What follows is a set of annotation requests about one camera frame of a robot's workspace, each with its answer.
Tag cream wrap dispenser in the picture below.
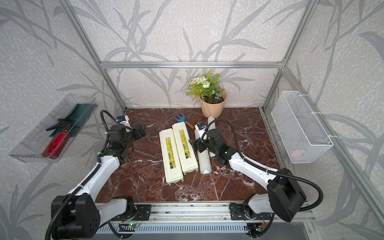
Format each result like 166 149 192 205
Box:
159 129 184 185
172 122 199 175

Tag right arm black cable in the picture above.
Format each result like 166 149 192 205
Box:
200 118 324 212

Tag blue garden hand rake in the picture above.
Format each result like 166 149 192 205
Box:
174 113 195 130

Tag red spray bottle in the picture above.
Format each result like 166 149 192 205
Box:
42 119 74 160

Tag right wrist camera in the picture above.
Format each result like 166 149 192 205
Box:
195 122 207 132

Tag green cloth in tray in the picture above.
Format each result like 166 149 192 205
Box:
50 104 98 138

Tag long plastic wrap roll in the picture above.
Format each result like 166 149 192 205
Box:
194 124 213 176

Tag potted artificial flower plant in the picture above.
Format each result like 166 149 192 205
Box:
186 70 227 119

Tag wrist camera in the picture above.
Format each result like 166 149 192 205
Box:
117 115 131 128
195 122 207 132

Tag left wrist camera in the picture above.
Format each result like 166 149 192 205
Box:
117 115 131 128

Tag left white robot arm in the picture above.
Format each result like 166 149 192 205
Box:
45 122 147 240

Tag white wire mesh basket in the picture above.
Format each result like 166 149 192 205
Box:
271 91 334 164

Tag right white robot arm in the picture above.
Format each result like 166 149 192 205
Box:
189 129 307 222

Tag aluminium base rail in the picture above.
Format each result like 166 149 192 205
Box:
97 201 320 240

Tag pink item in basket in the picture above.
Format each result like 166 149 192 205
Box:
290 150 306 162

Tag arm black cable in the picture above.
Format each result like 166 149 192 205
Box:
200 118 324 212
44 109 121 240

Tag clear plastic wall tray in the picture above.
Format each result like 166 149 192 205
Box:
10 94 98 163

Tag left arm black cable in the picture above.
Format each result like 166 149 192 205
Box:
44 109 121 240

